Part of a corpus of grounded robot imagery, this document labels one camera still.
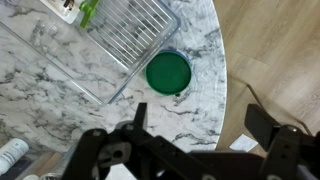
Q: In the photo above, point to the round green plastic lid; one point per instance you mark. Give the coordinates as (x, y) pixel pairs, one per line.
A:
(168, 73)

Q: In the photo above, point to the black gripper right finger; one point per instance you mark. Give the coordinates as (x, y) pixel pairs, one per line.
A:
(286, 153)

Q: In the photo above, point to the white cylindrical bottle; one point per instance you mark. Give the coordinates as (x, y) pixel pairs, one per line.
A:
(11, 153)

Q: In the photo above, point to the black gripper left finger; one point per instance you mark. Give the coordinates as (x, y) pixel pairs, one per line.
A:
(100, 153)

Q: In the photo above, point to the clear plastic storage box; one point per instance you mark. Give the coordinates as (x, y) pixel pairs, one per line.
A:
(133, 30)

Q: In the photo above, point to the white paper slip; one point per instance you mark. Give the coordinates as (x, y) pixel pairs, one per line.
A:
(243, 143)

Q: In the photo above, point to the light green plastic clip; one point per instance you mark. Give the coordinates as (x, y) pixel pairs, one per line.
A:
(87, 10)

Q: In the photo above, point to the white plastic packet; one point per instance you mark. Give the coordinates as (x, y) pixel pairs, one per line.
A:
(61, 14)

